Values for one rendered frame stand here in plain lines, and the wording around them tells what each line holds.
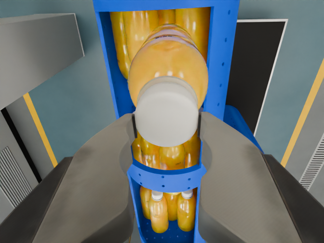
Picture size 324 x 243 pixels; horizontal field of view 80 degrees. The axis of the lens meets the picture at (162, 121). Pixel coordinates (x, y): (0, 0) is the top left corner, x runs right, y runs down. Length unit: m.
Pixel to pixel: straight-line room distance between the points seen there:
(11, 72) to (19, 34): 0.19
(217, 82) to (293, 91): 1.61
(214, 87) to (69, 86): 1.61
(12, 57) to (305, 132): 2.27
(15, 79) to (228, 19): 0.93
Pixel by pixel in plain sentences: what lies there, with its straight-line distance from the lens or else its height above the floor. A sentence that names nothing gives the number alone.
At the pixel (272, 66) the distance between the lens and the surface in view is 1.63.
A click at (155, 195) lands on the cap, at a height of 1.13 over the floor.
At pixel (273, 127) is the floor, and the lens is 2.10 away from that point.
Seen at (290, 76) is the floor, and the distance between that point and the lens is 1.91.
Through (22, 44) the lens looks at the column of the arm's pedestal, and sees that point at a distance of 1.16.
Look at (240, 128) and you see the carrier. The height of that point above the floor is 0.50.
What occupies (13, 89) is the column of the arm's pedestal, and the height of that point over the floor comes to 0.79.
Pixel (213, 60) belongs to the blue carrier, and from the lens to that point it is 0.37.
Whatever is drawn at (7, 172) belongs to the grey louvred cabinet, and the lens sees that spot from 2.36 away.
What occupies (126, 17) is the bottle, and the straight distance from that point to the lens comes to 0.43.
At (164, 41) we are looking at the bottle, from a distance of 0.16.
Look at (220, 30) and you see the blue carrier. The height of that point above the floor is 1.20.
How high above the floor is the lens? 1.56
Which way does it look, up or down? 58 degrees down
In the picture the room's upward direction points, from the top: 176 degrees counter-clockwise
